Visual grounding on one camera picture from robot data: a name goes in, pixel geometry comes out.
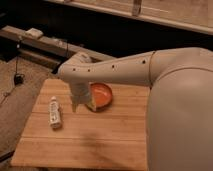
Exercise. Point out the orange ceramic bowl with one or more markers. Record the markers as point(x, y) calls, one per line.
point(101, 94)

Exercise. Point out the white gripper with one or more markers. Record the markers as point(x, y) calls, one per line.
point(81, 94)

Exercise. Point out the white plastic bottle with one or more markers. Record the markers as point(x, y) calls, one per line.
point(54, 113)

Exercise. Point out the wooden board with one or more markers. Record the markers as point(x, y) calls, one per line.
point(114, 139)

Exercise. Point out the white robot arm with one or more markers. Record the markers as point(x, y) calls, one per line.
point(179, 119)

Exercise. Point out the white small box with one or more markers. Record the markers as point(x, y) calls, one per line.
point(34, 33)

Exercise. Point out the long grey beam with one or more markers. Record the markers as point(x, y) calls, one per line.
point(51, 45)

